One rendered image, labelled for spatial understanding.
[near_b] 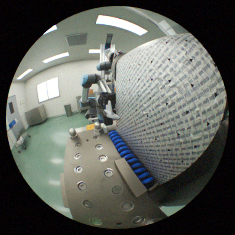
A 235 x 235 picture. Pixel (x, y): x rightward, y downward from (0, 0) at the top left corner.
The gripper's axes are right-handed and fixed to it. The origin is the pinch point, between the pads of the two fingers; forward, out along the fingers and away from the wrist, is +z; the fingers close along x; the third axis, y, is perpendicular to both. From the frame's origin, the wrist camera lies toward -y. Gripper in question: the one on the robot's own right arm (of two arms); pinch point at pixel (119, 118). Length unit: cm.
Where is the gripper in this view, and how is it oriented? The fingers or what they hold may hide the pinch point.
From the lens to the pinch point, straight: 22.5
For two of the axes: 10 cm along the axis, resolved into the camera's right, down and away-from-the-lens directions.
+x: 9.1, -1.8, 3.7
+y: 0.0, -9.0, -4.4
